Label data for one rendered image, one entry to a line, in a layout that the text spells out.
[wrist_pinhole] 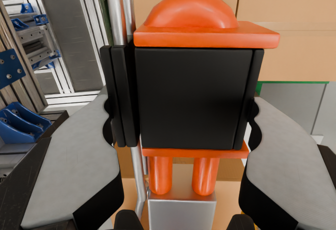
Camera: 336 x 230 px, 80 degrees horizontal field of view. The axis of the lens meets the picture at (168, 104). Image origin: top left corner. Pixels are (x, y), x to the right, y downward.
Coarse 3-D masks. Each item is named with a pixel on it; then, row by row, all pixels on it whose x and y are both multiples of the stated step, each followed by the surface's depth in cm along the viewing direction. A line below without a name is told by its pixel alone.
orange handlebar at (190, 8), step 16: (176, 0) 11; (192, 0) 11; (208, 0) 11; (160, 16) 11; (176, 16) 11; (192, 16) 11; (208, 16) 11; (224, 16) 11; (160, 160) 16; (208, 160) 16; (160, 176) 17; (192, 176) 18; (208, 176) 17; (160, 192) 18; (208, 192) 18
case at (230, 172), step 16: (128, 160) 60; (176, 160) 60; (192, 160) 60; (224, 160) 60; (240, 160) 60; (128, 176) 55; (144, 176) 55; (224, 176) 55; (240, 176) 55; (128, 192) 57; (224, 192) 56; (128, 208) 61; (144, 208) 60; (224, 208) 59; (112, 224) 65; (144, 224) 64; (224, 224) 63
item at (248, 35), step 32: (160, 32) 10; (192, 32) 10; (224, 32) 10; (256, 32) 10; (160, 64) 11; (192, 64) 11; (224, 64) 11; (256, 64) 11; (160, 96) 12; (192, 96) 12; (224, 96) 12; (160, 128) 13; (192, 128) 13; (224, 128) 13
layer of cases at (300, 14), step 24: (144, 0) 70; (240, 0) 69; (264, 0) 68; (288, 0) 68; (312, 0) 68; (264, 24) 72; (288, 24) 72; (312, 24) 72; (264, 48) 76; (288, 48) 76; (312, 48) 76; (264, 72) 81; (288, 72) 80; (312, 72) 80
